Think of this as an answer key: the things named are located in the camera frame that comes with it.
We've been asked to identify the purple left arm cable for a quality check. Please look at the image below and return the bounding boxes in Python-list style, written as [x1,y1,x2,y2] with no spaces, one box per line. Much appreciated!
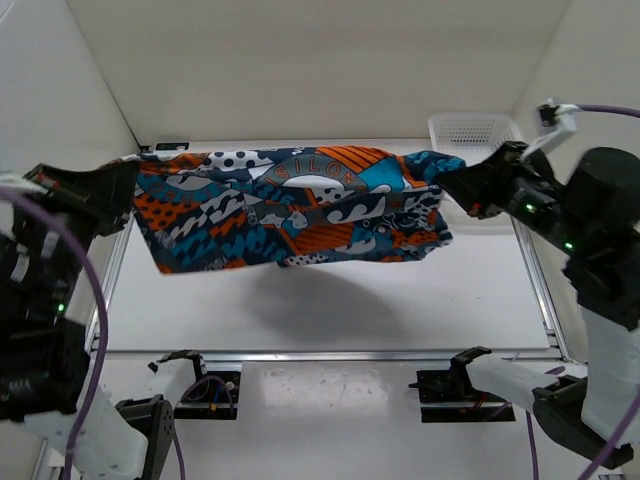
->
[0,187,236,480]

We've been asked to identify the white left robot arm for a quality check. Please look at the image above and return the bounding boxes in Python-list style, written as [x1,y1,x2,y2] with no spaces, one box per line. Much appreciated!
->
[1,163,173,479]

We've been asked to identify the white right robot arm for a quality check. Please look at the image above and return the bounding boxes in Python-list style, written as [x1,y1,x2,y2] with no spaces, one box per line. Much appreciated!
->
[435,101,639,478]

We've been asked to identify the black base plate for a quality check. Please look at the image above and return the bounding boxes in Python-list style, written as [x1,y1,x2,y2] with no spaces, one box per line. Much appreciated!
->
[174,370,241,421]
[408,370,516,424]

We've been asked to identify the colourful patterned shorts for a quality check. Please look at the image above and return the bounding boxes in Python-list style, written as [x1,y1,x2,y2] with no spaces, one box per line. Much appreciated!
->
[129,145,464,274]

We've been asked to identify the white plastic mesh basket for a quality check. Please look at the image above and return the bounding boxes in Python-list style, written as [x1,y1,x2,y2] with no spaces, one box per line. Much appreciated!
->
[428,113,522,156]

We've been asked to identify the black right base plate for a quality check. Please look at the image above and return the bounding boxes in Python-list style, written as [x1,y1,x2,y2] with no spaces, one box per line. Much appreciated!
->
[408,370,516,424]

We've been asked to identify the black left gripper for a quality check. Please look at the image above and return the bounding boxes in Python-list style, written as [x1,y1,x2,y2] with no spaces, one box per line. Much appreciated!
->
[7,157,135,315]

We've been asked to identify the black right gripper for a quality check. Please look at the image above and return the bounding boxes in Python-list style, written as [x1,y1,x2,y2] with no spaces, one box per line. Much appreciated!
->
[437,140,595,256]

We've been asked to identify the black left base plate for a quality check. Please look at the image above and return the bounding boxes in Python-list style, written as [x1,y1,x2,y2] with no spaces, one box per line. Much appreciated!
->
[174,370,241,421]

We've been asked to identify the aluminium table frame rail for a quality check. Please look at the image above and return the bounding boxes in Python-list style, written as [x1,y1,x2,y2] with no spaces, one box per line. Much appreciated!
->
[29,142,626,480]

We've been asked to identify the white front cover board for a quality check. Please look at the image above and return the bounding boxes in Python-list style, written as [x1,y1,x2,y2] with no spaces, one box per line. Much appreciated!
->
[48,359,626,476]

